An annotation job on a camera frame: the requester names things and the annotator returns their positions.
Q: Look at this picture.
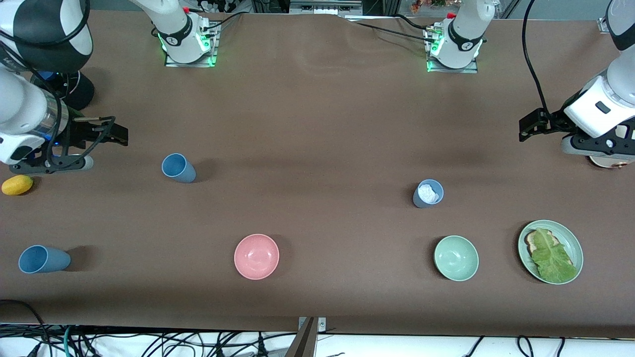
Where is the plain blue plastic cup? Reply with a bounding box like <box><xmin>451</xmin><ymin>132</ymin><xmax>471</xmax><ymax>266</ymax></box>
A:
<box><xmin>162</xmin><ymin>153</ymin><xmax>196</xmax><ymax>183</ymax></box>
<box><xmin>18</xmin><ymin>245</ymin><xmax>71</xmax><ymax>274</ymax></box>

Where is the blue cup holding white paper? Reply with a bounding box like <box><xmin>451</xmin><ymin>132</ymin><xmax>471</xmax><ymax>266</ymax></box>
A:
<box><xmin>413</xmin><ymin>179</ymin><xmax>445</xmax><ymax>209</ymax></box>

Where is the yellow lemon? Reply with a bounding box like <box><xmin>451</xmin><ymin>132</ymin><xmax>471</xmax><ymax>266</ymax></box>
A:
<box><xmin>1</xmin><ymin>175</ymin><xmax>34</xmax><ymax>196</ymax></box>

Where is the toast slice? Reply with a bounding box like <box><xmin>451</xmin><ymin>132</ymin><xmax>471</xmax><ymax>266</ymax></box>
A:
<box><xmin>525</xmin><ymin>229</ymin><xmax>561</xmax><ymax>256</ymax></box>

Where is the white crumpled paper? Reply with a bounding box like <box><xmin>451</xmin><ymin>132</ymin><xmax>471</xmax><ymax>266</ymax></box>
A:
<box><xmin>418</xmin><ymin>183</ymin><xmax>441</xmax><ymax>204</ymax></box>

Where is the mint green plate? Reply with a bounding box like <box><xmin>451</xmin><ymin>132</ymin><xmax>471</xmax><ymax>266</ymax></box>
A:
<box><xmin>518</xmin><ymin>220</ymin><xmax>584</xmax><ymax>285</ymax></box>

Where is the green lettuce leaf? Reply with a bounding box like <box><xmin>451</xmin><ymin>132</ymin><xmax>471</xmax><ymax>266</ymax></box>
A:
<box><xmin>531</xmin><ymin>228</ymin><xmax>578</xmax><ymax>283</ymax></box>

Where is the mint green bowl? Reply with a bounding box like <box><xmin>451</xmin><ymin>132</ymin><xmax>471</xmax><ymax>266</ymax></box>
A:
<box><xmin>434</xmin><ymin>235</ymin><xmax>480</xmax><ymax>282</ymax></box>

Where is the pink bowl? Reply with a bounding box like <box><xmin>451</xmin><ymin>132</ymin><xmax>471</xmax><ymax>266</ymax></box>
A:
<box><xmin>234</xmin><ymin>234</ymin><xmax>280</xmax><ymax>280</ymax></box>

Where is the dark grey stand bar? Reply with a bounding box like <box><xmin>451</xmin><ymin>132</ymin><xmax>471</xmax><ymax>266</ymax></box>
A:
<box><xmin>284</xmin><ymin>317</ymin><xmax>318</xmax><ymax>357</ymax></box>

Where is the black pot with blue handle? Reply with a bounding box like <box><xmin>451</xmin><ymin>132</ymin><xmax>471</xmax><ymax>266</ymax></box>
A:
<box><xmin>30</xmin><ymin>69</ymin><xmax>95</xmax><ymax>111</ymax></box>

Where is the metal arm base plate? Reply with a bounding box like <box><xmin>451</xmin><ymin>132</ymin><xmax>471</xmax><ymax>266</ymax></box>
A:
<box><xmin>165</xmin><ymin>22</ymin><xmax>219</xmax><ymax>68</ymax></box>
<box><xmin>427</xmin><ymin>27</ymin><xmax>479</xmax><ymax>74</ymax></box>

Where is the black base cable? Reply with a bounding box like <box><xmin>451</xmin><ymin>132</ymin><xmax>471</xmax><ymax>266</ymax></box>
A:
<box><xmin>201</xmin><ymin>11</ymin><xmax>245</xmax><ymax>31</ymax></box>
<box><xmin>347</xmin><ymin>14</ymin><xmax>437</xmax><ymax>43</ymax></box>

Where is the aluminium frame profile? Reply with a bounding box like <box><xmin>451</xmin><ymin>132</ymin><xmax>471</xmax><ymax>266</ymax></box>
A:
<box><xmin>289</xmin><ymin>0</ymin><xmax>364</xmax><ymax>15</ymax></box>

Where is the metal table edge bracket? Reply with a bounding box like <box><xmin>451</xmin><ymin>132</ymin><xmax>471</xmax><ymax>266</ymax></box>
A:
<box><xmin>298</xmin><ymin>316</ymin><xmax>327</xmax><ymax>332</ymax></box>

